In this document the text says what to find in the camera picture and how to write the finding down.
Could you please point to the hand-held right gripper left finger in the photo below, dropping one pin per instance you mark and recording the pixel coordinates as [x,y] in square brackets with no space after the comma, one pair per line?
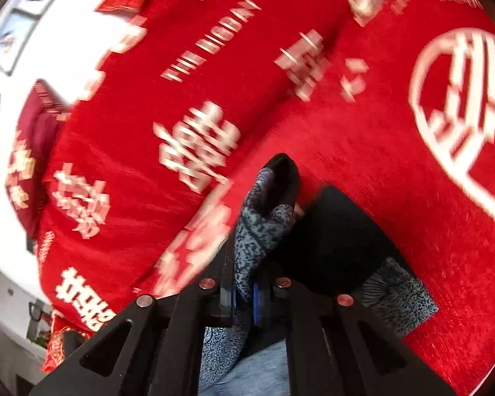
[233,302]

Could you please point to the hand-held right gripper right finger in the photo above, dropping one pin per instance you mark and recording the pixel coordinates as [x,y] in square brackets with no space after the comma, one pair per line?
[256,306]

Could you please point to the black pants with grey waistband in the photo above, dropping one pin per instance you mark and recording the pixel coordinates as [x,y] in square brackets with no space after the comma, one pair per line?
[334,235]

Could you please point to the red gold embroidered cushion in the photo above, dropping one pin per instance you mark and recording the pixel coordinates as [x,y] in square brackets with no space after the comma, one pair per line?
[57,346]

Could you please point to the grey object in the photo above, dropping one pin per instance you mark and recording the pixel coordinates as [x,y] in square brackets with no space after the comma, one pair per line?
[37,317]

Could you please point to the red printed blanket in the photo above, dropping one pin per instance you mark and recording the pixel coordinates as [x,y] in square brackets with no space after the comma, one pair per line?
[354,132]

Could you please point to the white cabinet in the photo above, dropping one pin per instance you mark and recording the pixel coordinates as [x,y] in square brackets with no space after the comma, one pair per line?
[4,321]

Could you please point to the dark red printed pillow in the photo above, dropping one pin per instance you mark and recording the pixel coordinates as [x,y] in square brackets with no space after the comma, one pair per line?
[33,140]

